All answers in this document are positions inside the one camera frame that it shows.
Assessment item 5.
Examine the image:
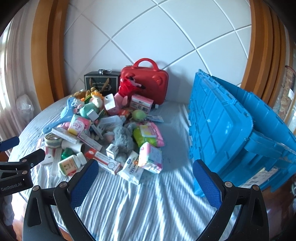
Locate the green pink wet wipes pack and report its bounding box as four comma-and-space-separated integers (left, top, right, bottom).
133, 123, 166, 147

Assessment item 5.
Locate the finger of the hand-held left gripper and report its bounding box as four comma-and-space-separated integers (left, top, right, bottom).
8, 149, 46, 173
0, 136, 19, 152

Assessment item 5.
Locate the pink white medicine box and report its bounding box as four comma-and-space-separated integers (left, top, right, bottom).
129, 95, 154, 113

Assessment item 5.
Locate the small white grey box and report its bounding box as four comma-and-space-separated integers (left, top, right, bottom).
87, 109, 100, 121

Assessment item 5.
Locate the red hard case with handle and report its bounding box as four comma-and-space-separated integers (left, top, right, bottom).
121, 58, 169, 105

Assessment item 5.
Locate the wooden frame post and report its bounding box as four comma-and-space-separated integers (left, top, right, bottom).
31, 0, 70, 109
240, 0, 289, 109

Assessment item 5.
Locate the green plastic bottle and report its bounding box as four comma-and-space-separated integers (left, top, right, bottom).
60, 148, 75, 160

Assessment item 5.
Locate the mint green plush toy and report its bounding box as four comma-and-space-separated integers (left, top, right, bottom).
79, 103, 100, 118

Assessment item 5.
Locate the brown plush toy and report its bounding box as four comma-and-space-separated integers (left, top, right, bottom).
73, 89, 89, 100

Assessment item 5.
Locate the red plush toy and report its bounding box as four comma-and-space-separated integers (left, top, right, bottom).
118, 77, 142, 96

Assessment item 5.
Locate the light blue plastic hand mirror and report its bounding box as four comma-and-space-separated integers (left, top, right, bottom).
42, 96, 78, 134

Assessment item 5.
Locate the white medicine bottle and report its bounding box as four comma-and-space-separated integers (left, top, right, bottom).
58, 152, 88, 176

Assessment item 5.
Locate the clear plastic floss box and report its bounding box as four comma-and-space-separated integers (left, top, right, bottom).
98, 115, 123, 130

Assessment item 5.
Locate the grey furry plush toy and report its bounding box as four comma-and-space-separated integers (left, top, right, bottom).
103, 126, 136, 163

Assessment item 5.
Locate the pink yellow pad pack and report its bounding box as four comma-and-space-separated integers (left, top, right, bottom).
67, 114, 91, 136

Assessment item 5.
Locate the patterned fabric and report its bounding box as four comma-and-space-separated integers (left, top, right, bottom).
273, 66, 296, 126

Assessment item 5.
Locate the translucent white stick pack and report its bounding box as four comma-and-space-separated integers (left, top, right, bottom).
52, 148, 63, 176

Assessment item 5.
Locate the white plastic bag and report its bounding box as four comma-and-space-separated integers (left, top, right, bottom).
15, 94, 35, 118

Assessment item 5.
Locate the black gift box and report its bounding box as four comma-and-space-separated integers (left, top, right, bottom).
84, 71, 122, 93

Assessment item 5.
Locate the small clear blister pack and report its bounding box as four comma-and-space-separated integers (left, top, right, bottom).
146, 113, 163, 123

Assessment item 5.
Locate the green ball toy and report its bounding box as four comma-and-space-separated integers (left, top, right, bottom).
132, 110, 146, 121

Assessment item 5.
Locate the pink plush pig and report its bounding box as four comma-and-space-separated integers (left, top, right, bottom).
114, 91, 132, 109

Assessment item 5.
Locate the long white purple box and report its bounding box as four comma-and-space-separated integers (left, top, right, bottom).
77, 132, 103, 152

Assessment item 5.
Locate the brown wooden furniture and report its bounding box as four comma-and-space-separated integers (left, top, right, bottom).
257, 178, 296, 241

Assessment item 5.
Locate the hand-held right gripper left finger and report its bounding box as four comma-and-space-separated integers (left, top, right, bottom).
23, 159, 100, 241

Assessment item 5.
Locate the white wet wipes pack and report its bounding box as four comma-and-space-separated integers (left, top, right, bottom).
117, 151, 145, 184

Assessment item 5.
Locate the white box with red print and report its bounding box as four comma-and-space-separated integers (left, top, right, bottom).
91, 124, 104, 141

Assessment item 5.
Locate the flat white box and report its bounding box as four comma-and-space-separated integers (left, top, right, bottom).
40, 147, 56, 165

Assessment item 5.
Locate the pink white cube box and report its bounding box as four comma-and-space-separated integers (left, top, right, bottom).
104, 94, 116, 110

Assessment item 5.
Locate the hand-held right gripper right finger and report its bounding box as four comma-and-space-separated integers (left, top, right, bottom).
192, 159, 275, 241

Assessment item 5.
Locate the yellow white plush rabbit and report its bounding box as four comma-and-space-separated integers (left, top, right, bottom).
89, 90, 105, 107

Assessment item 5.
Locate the light curtain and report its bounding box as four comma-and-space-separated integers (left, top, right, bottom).
0, 14, 40, 144

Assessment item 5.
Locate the patterned tape roll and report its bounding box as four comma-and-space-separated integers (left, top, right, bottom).
45, 133, 62, 149

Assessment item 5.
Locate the blue plastic crate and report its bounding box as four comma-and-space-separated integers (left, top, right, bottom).
188, 69, 296, 196

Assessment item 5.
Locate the white paper roll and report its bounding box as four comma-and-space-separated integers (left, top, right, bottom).
61, 140, 84, 153

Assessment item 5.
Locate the red white long box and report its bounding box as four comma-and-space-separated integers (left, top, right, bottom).
84, 148, 123, 175

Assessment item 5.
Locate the small white medicine box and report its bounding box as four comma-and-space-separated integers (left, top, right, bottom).
106, 144, 119, 159

